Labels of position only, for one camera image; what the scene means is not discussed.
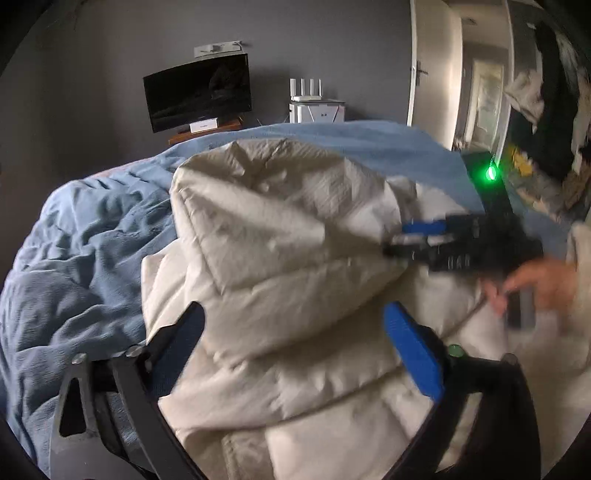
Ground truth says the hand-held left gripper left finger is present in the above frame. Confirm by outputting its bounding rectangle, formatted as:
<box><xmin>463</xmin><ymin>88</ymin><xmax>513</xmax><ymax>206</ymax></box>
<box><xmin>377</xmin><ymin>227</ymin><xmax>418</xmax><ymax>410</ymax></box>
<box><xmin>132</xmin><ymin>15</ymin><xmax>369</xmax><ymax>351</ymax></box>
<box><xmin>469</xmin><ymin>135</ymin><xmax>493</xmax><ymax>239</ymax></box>
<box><xmin>48</xmin><ymin>301</ymin><xmax>206</xmax><ymax>480</ymax></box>

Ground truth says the pile of hanging clothes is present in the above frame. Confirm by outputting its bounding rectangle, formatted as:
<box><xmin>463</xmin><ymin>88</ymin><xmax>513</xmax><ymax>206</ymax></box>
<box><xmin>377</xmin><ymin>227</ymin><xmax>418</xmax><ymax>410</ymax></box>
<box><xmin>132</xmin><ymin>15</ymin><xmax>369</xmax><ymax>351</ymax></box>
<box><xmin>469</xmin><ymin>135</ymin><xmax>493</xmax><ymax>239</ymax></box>
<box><xmin>502</xmin><ymin>14</ymin><xmax>591</xmax><ymax>223</ymax></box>

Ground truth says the white wall power strip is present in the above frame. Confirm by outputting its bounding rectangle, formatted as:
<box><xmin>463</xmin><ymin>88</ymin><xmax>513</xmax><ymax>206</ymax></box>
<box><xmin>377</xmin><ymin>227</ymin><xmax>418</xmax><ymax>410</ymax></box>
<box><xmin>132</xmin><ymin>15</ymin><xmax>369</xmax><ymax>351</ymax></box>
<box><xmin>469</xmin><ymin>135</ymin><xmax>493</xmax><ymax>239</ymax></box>
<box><xmin>193</xmin><ymin>41</ymin><xmax>243</xmax><ymax>58</ymax></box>

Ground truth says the cream hooded puffer jacket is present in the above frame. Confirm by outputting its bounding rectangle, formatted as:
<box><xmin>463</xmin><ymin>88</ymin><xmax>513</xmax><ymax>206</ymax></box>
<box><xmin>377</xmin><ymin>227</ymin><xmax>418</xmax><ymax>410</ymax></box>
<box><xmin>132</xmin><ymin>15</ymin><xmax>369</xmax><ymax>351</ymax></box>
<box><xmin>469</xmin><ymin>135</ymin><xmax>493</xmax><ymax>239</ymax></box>
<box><xmin>141</xmin><ymin>137</ymin><xmax>591</xmax><ymax>480</ymax></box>

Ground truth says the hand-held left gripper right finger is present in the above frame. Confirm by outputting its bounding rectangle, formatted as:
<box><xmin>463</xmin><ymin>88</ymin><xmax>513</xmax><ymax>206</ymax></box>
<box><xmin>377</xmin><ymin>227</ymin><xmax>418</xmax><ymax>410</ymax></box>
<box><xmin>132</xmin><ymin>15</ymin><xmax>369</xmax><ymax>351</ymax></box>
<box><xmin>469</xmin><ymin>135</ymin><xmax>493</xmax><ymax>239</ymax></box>
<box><xmin>383</xmin><ymin>301</ymin><xmax>542</xmax><ymax>480</ymax></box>

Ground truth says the wooden tv stand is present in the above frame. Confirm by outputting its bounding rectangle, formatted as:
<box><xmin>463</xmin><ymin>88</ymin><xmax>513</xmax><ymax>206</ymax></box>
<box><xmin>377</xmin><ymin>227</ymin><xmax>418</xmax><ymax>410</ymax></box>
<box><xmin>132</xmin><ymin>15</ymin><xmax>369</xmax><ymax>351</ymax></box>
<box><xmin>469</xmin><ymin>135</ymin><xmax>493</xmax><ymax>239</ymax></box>
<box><xmin>167</xmin><ymin>117</ymin><xmax>245</xmax><ymax>147</ymax></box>

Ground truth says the white door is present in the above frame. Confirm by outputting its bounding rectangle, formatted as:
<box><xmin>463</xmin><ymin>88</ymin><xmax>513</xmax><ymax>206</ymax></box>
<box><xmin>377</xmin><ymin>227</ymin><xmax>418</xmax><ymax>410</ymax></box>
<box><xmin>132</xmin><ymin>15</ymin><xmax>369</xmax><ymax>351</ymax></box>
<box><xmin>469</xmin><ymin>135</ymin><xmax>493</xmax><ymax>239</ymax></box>
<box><xmin>408</xmin><ymin>0</ymin><xmax>465</xmax><ymax>151</ymax></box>

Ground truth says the blue fleece blanket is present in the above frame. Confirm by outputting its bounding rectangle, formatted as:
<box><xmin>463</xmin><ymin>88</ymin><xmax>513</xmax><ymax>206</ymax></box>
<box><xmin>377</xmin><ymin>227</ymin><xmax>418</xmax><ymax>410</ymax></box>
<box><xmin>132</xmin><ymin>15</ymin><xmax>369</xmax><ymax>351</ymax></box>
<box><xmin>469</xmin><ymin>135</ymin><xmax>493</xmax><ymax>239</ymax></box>
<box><xmin>0</xmin><ymin>120</ymin><xmax>482</xmax><ymax>472</ymax></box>

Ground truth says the white router with antennas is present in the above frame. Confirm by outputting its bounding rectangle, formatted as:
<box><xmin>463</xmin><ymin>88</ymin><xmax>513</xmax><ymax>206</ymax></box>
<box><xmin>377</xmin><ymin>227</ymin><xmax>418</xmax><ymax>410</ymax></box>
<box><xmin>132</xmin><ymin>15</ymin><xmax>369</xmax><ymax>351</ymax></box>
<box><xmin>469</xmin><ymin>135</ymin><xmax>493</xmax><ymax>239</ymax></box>
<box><xmin>289</xmin><ymin>78</ymin><xmax>345</xmax><ymax>105</ymax></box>

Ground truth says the white box under router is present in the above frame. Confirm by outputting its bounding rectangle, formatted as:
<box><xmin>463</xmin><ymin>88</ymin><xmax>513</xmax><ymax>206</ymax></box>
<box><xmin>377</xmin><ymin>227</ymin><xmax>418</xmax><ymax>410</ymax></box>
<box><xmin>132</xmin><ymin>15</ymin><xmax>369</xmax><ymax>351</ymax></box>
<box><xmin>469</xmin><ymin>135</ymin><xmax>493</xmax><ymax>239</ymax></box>
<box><xmin>288</xmin><ymin>102</ymin><xmax>347</xmax><ymax>124</ymax></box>

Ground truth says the black monitor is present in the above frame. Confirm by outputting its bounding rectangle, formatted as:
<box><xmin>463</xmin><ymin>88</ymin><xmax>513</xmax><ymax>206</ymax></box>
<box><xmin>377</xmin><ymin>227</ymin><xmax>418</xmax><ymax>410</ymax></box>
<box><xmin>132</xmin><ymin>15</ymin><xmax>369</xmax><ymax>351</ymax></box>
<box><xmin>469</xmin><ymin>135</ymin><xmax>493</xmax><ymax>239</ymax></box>
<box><xmin>142</xmin><ymin>52</ymin><xmax>254</xmax><ymax>134</ymax></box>

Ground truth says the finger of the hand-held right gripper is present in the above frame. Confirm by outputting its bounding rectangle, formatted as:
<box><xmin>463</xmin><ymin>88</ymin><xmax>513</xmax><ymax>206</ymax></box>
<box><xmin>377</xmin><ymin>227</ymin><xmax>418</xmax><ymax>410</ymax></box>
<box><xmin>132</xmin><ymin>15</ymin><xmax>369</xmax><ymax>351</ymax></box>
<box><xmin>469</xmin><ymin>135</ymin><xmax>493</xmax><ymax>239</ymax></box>
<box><xmin>382</xmin><ymin>237</ymin><xmax>472</xmax><ymax>274</ymax></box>
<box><xmin>401</xmin><ymin>216</ymin><xmax>468</xmax><ymax>237</ymax></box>

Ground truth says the person's right hand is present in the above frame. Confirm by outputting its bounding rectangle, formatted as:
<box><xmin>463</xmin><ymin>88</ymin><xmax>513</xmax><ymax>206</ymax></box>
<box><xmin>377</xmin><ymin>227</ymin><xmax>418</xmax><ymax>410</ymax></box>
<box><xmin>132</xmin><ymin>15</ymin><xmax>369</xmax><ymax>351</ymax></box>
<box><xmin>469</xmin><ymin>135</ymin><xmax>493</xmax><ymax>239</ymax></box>
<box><xmin>484</xmin><ymin>256</ymin><xmax>579</xmax><ymax>325</ymax></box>

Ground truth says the small white flat box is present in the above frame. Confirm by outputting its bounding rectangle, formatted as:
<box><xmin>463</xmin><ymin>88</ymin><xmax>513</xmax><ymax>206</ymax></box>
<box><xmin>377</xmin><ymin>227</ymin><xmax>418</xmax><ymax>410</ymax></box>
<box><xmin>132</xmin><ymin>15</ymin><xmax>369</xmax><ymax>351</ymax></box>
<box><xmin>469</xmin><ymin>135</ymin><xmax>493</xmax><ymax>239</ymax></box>
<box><xmin>188</xmin><ymin>117</ymin><xmax>221</xmax><ymax>136</ymax></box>

